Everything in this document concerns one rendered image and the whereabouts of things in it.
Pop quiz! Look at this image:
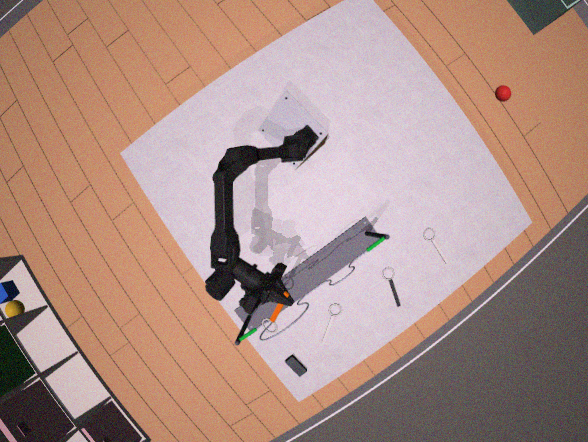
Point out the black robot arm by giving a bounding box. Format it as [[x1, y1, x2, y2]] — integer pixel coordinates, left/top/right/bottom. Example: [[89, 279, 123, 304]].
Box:
[[205, 125, 318, 301]]

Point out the dark grey handle with silver loop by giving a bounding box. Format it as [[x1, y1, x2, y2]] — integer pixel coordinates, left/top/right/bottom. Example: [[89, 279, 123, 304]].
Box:
[[382, 267, 401, 307]]

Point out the orange handle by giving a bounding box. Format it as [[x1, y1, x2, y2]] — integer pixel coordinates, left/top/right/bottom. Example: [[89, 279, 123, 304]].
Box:
[[262, 291, 290, 334]]

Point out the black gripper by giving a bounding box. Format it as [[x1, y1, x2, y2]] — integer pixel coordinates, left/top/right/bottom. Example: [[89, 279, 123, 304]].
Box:
[[238, 263, 294, 315]]

